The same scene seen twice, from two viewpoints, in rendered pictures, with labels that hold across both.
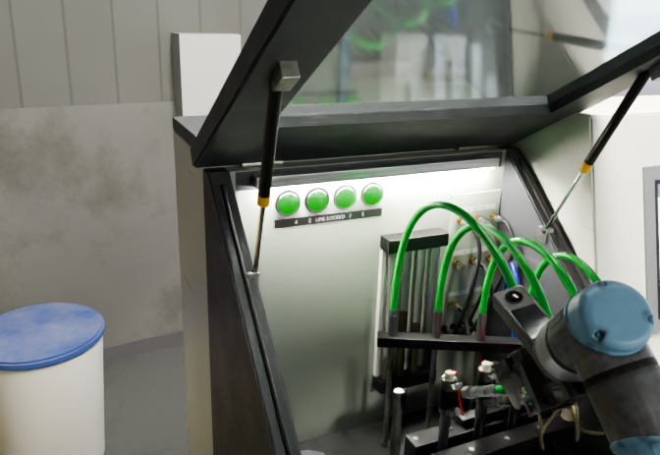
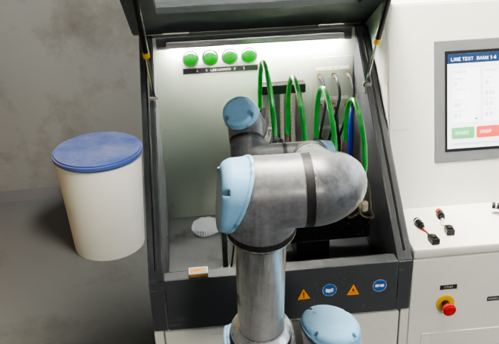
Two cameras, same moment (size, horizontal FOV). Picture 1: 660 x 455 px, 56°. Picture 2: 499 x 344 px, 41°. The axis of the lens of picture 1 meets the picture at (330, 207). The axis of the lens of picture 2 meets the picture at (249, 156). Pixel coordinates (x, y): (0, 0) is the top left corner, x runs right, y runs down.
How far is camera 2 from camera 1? 1.06 m
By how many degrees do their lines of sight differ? 20
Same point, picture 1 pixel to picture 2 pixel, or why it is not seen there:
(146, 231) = not seen: hidden behind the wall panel
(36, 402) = (92, 196)
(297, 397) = (206, 184)
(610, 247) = (402, 97)
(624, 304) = (240, 106)
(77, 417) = (120, 212)
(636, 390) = (238, 144)
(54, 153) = (118, 18)
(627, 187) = (418, 56)
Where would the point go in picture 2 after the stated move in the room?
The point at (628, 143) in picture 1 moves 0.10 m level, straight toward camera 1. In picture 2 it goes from (420, 24) to (400, 31)
